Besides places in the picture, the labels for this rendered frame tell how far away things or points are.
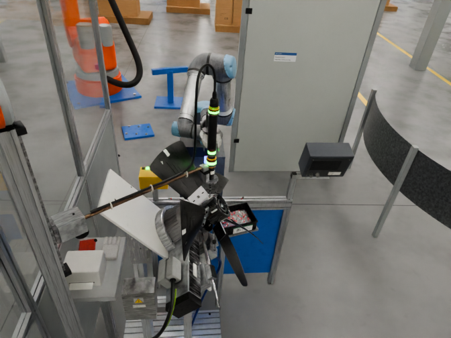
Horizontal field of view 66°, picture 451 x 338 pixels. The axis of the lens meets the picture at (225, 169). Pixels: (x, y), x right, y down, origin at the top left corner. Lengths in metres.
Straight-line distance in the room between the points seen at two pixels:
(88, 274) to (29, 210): 0.62
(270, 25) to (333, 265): 2.08
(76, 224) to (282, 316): 1.80
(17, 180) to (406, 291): 2.80
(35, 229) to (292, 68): 2.67
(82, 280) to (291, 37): 2.51
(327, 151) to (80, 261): 1.38
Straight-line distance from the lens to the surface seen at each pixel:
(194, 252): 1.52
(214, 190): 1.70
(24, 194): 1.15
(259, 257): 2.60
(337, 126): 3.81
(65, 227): 1.28
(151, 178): 1.99
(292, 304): 2.78
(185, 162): 1.55
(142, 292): 1.75
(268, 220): 2.34
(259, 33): 3.20
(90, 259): 1.75
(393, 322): 2.97
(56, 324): 1.92
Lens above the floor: 2.28
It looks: 36 degrees down
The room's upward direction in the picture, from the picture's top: 4 degrees clockwise
